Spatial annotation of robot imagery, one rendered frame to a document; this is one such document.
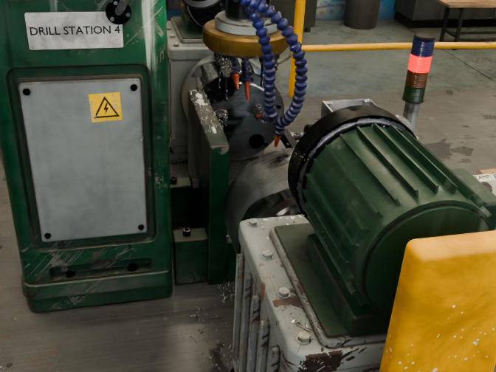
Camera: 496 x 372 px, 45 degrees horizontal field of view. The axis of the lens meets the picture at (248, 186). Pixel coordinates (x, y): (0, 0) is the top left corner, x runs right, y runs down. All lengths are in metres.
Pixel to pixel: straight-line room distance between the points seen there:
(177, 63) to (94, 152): 0.66
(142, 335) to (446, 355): 0.72
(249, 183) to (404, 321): 0.55
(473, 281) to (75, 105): 0.72
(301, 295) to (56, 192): 0.56
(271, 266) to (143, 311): 0.53
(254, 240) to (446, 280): 0.36
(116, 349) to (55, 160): 0.38
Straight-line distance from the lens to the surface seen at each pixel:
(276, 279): 0.82
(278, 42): 1.21
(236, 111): 1.56
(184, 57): 1.72
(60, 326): 1.30
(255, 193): 1.06
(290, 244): 0.86
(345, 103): 1.45
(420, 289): 0.60
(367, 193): 0.68
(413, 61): 1.78
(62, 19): 1.04
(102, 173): 1.15
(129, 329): 1.27
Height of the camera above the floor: 1.67
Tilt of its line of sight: 30 degrees down
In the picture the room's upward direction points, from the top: 3 degrees clockwise
